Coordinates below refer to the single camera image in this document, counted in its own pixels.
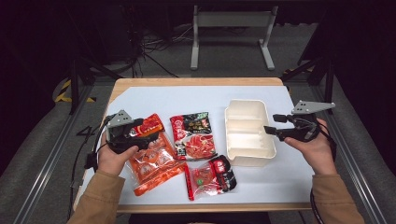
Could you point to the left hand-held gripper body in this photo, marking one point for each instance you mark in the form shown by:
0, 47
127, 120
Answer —
120, 119

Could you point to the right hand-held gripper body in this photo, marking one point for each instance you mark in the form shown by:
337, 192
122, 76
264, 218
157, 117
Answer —
306, 107

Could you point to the cream divided plastic box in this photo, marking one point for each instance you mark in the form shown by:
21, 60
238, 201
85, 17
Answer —
249, 137

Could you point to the large orange food packet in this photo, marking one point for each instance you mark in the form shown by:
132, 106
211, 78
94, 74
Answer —
155, 165

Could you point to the red and black food packet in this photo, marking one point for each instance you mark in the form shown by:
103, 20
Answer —
194, 137

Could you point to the small clear red food packet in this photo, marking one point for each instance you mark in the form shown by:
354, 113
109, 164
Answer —
208, 180

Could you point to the person's left hand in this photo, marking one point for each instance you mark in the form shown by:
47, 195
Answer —
112, 160

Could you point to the person's right hand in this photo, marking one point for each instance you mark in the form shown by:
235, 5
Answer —
319, 155

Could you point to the black metal stand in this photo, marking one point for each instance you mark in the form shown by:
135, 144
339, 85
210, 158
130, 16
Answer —
74, 87
328, 84

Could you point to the white table mat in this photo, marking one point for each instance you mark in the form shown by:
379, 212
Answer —
186, 99

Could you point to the yellow black hazard tape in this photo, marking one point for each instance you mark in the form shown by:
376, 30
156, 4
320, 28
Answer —
65, 93

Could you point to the white metal stand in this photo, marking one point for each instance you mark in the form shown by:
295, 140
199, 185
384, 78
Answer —
233, 19

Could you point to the aluminium floor rail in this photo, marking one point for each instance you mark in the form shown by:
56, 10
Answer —
46, 174
358, 177

